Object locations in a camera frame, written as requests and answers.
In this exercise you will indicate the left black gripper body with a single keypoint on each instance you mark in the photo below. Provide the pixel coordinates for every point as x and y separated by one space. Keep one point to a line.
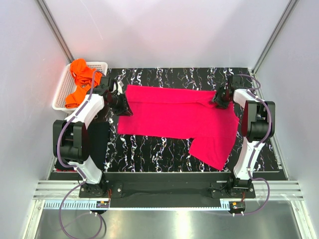
117 103

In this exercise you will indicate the magenta pink t shirt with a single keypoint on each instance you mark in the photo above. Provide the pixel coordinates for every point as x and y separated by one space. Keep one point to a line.
182 114

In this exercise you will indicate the orange t shirt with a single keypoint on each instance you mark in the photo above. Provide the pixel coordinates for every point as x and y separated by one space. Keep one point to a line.
82 75

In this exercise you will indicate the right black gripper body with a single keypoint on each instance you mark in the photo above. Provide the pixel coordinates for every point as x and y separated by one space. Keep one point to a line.
220 98

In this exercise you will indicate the white plastic basket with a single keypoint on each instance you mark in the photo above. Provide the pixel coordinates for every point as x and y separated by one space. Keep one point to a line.
67 86

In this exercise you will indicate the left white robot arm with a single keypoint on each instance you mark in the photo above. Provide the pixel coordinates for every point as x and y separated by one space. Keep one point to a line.
80 141

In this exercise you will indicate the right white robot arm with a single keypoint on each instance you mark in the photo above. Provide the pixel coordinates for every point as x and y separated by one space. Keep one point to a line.
257 126

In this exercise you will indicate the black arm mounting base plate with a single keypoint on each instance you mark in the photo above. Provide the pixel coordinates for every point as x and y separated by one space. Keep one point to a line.
211 184

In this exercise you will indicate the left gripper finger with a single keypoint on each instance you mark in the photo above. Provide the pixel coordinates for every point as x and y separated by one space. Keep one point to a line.
124 113
126 105

